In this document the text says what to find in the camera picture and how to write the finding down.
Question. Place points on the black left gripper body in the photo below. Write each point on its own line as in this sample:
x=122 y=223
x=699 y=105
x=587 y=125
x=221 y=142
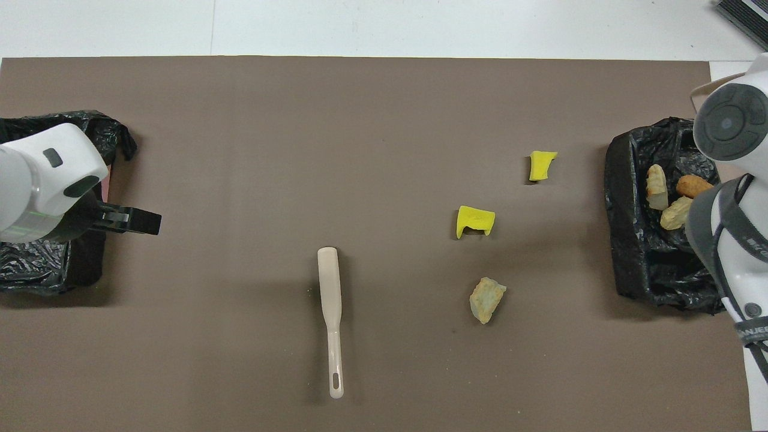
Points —
x=84 y=222

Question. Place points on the beige hand brush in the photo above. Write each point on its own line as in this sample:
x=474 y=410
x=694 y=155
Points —
x=330 y=282

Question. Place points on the arched yellow sponge piece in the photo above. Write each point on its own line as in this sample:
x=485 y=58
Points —
x=474 y=215

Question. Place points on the orange striped foam chunk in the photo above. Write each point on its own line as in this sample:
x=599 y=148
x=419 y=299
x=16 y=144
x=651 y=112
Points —
x=657 y=186

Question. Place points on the pale cream foam chunk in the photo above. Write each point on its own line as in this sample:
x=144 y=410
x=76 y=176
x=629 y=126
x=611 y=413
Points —
x=675 y=215

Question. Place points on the brown cork-like foam chunk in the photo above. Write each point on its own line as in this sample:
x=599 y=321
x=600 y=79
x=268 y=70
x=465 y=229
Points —
x=693 y=186

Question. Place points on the beige plastic dustpan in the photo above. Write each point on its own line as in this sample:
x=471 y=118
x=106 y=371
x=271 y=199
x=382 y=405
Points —
x=693 y=91

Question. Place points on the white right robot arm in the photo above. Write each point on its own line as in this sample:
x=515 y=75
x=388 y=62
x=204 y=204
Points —
x=744 y=240

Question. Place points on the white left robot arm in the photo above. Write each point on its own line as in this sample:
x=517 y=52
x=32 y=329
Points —
x=36 y=180

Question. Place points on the black bag bin, pink patch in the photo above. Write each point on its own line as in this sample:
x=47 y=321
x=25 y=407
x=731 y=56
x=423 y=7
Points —
x=36 y=270

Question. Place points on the black bag-lined bin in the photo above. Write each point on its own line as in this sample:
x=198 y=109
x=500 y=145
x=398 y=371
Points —
x=636 y=252

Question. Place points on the large brown table mat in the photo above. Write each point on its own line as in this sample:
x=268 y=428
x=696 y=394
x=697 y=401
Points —
x=384 y=120

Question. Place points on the pale greenish foam chunk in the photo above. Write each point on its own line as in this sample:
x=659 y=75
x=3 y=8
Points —
x=487 y=300

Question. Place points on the dark grey ribbed object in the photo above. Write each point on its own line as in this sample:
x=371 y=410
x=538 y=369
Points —
x=747 y=18

